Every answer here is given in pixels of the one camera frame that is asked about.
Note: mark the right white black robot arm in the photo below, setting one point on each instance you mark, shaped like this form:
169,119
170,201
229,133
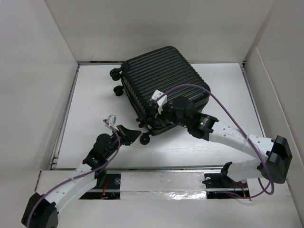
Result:
271,157

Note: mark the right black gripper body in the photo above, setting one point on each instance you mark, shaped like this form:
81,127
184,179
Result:
167,115

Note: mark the silver aluminium rail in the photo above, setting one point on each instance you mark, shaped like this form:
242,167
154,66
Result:
169,168

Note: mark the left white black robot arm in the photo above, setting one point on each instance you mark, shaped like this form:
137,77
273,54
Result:
44,210

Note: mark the black hard-shell suitcase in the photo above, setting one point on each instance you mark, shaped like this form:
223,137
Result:
141,76

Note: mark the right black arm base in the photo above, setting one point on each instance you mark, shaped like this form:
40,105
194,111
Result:
221,189

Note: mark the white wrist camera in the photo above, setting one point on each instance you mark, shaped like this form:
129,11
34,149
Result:
110,121
159,98

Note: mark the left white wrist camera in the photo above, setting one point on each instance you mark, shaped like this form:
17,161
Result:
110,121

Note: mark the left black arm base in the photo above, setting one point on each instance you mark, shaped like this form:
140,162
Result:
109,191

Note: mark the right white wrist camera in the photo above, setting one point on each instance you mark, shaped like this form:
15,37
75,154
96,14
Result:
159,98

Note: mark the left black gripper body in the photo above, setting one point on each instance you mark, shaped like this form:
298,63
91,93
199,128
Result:
124,139

